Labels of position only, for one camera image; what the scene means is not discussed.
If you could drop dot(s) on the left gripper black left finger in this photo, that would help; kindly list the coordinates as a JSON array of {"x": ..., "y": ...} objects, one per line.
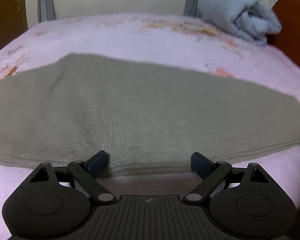
[{"x": 87, "y": 172}]

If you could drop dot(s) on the red wooden headboard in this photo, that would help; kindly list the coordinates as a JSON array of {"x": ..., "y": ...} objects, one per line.
[{"x": 288, "y": 40}]

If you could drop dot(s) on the grey-green pants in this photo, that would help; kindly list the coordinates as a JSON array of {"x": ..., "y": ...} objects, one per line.
[{"x": 149, "y": 118}]

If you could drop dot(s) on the pink floral bed sheet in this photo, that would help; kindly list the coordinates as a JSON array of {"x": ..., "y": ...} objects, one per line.
[{"x": 171, "y": 40}]

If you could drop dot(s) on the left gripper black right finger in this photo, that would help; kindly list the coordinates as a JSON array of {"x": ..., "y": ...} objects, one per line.
[{"x": 213, "y": 176}]

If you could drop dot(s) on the grey curtain near door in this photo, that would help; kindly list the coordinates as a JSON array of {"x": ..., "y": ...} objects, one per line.
[{"x": 45, "y": 10}]

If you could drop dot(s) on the rolled light blue quilt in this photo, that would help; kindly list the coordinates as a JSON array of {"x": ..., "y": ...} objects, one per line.
[{"x": 250, "y": 20}]

